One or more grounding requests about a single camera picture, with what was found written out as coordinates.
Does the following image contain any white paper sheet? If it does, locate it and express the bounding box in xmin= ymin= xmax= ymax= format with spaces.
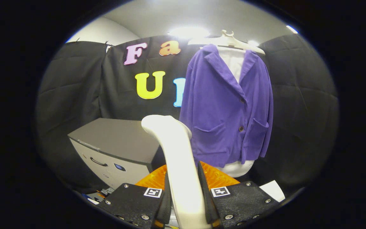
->
xmin=259 ymin=180 xmax=286 ymax=203

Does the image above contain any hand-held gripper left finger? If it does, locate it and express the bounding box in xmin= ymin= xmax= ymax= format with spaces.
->
xmin=97 ymin=164 xmax=172 ymax=229

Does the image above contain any purple corduroy jacket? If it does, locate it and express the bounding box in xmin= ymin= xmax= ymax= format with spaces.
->
xmin=179 ymin=44 xmax=274 ymax=168

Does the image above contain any white clothes hanger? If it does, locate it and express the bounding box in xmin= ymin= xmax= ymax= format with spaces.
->
xmin=188 ymin=30 xmax=266 ymax=56

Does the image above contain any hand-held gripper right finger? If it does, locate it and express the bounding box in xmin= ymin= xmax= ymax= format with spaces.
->
xmin=197 ymin=161 xmax=280 ymax=228

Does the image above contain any grey cabinet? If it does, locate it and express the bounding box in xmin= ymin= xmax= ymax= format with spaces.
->
xmin=68 ymin=118 xmax=166 ymax=191

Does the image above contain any white garment steamer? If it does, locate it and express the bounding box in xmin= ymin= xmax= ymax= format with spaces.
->
xmin=141 ymin=115 xmax=212 ymax=229

